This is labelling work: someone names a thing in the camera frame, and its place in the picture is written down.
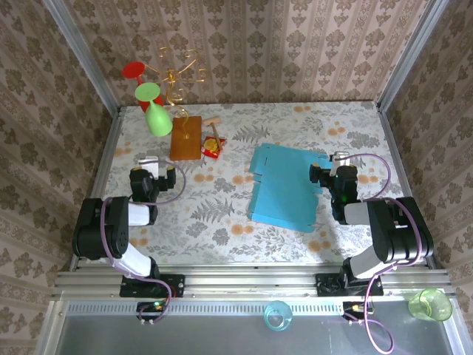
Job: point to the green plastic wine glass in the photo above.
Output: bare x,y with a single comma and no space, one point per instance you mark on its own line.
147,91

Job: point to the small black circuit board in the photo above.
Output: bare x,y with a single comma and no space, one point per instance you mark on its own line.
149,308
354,308

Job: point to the green plastic cup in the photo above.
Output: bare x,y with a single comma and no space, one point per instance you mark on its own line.
430,305

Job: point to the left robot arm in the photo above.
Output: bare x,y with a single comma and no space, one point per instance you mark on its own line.
92,229

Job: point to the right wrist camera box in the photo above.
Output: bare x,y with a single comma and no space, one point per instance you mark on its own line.
339,162

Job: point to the aluminium side rail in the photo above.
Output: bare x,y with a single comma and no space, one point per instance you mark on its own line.
397,159
104,159

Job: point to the grey metal shelf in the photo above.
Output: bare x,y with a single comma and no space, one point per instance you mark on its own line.
207,338

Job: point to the red plastic wine glass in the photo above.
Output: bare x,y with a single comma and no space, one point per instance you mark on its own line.
133,69

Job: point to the long aluminium frame rail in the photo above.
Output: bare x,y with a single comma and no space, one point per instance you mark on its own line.
251,281

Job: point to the small wooden mallet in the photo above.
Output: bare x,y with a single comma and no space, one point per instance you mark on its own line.
212,121

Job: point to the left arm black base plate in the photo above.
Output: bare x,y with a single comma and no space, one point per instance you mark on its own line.
173,286

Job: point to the aluminium frame post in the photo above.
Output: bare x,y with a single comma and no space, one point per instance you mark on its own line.
412,55
84,55

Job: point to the red snack packet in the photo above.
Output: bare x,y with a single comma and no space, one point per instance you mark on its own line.
211,148

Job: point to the teal plastic cup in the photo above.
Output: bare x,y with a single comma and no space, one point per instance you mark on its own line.
278,314

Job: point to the blue paper box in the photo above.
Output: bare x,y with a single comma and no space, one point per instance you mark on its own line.
281,185

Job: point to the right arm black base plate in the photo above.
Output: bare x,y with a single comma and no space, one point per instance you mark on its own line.
327,286

